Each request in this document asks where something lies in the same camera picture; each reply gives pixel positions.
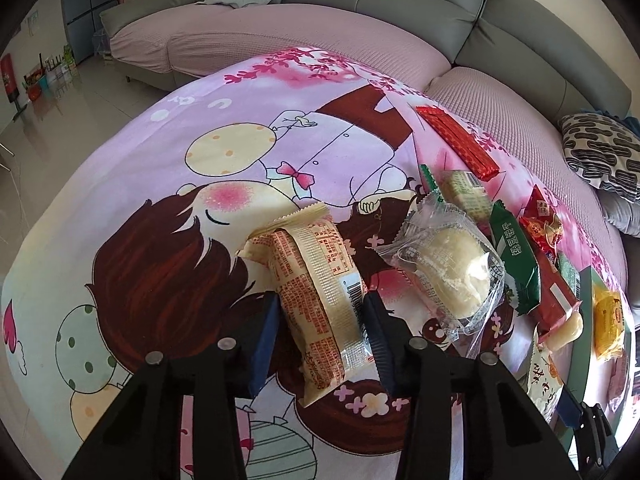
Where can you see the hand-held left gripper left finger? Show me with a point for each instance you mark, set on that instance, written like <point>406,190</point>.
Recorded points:
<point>262,347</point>

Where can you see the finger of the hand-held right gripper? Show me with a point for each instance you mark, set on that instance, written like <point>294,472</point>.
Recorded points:
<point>567,407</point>

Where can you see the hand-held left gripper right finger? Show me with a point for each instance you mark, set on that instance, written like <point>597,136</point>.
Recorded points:
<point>377,342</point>

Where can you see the white flower print packet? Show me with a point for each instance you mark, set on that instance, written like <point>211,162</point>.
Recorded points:
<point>545,377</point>

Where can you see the green cardboard box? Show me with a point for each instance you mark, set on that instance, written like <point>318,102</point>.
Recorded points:
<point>585,350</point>

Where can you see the pale jelly cup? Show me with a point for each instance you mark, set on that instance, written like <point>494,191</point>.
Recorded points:
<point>567,332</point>

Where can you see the beige snack packet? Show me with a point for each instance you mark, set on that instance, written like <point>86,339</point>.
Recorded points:
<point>310,280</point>

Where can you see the clear round cake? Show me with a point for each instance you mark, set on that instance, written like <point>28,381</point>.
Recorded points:
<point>450,260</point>

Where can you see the dark red snack packet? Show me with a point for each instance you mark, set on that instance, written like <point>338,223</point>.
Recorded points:
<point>555,290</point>

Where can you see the green white snack packet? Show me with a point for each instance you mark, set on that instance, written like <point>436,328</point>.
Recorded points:
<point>567,272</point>

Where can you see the dark green snack packet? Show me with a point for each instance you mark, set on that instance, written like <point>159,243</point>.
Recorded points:
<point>517,260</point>

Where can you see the clear green-edged pastry packet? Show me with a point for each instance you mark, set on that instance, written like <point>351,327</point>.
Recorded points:
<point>467,192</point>

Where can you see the pink snack packet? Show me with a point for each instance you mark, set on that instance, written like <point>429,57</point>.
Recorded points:
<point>620,377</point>

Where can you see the yellow cake packet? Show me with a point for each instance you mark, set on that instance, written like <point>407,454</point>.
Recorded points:
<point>607,322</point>

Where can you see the printed blanket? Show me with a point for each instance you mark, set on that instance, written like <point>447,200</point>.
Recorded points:
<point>175,210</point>

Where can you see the red peanut print packet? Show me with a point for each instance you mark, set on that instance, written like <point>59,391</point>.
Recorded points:
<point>542,227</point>

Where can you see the grey pillow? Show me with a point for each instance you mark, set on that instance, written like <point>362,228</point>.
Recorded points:
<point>622,215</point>

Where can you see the shiny red snack packet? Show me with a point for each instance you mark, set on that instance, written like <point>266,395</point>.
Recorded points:
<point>457,140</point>

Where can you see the black white patterned pillow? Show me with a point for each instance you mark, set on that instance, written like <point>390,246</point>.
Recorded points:
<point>600,147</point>

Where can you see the blue cloth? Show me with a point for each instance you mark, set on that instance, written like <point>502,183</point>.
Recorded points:
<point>631,122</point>

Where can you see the pink sofa cover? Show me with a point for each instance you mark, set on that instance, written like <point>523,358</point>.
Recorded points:
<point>310,35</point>

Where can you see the red canister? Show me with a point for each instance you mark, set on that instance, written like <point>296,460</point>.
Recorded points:
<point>7,80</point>

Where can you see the grey refrigerator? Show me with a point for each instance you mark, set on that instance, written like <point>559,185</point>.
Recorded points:
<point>82,15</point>

